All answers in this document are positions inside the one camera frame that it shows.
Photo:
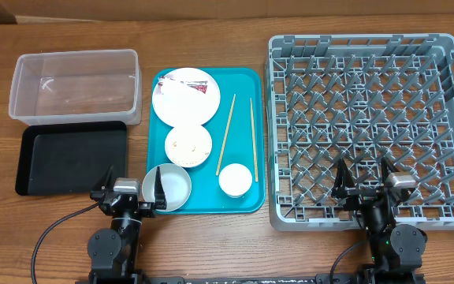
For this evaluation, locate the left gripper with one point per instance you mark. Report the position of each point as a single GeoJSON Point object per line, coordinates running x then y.
{"type": "Point", "coordinates": [160, 198]}

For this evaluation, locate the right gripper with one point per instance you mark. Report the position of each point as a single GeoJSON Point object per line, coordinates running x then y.
{"type": "Point", "coordinates": [366, 198]}

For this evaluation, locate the shallow grey-white bowl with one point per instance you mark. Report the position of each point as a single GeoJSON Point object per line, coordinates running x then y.
{"type": "Point", "coordinates": [176, 183]}

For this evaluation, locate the white bowl with food residue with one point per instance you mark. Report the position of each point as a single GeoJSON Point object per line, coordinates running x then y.
{"type": "Point", "coordinates": [188, 146]}

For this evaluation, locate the small white cup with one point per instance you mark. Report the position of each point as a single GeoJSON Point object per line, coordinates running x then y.
{"type": "Point", "coordinates": [235, 180]}

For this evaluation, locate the large white plate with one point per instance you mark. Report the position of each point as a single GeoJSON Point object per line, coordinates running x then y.
{"type": "Point", "coordinates": [194, 107]}

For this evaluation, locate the wooden chopstick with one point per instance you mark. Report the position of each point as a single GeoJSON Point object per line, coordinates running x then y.
{"type": "Point", "coordinates": [225, 135]}
{"type": "Point", "coordinates": [253, 138]}

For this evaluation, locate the red snack wrapper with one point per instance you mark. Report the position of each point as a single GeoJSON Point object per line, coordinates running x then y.
{"type": "Point", "coordinates": [200, 86]}

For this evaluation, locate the white napkin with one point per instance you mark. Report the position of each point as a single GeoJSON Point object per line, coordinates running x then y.
{"type": "Point", "coordinates": [173, 87]}

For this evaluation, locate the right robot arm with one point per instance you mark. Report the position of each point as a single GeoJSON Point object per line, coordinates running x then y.
{"type": "Point", "coordinates": [396, 249]}

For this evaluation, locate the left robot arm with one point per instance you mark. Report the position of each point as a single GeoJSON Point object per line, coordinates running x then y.
{"type": "Point", "coordinates": [114, 251]}

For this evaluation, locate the grey dishwasher rack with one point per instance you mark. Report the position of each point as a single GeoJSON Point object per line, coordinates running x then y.
{"type": "Point", "coordinates": [360, 98]}

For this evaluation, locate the black food waste tray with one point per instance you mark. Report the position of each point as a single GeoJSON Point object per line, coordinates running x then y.
{"type": "Point", "coordinates": [70, 158]}

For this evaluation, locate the clear plastic waste bin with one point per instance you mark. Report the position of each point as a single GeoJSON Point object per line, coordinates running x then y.
{"type": "Point", "coordinates": [77, 86]}

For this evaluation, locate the teal serving tray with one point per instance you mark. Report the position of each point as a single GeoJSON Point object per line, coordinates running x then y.
{"type": "Point", "coordinates": [206, 196]}

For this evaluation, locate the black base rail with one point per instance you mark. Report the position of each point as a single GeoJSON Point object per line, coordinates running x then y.
{"type": "Point", "coordinates": [250, 280]}

